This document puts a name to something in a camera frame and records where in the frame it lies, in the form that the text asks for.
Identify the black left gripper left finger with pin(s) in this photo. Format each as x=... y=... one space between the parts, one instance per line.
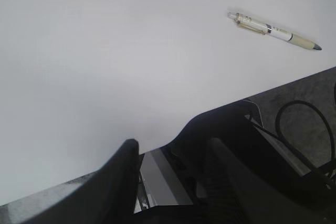
x=107 y=197

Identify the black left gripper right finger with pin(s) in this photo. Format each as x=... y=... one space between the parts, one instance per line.
x=260 y=201

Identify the yellow green pen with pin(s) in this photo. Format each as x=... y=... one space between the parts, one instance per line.
x=263 y=28

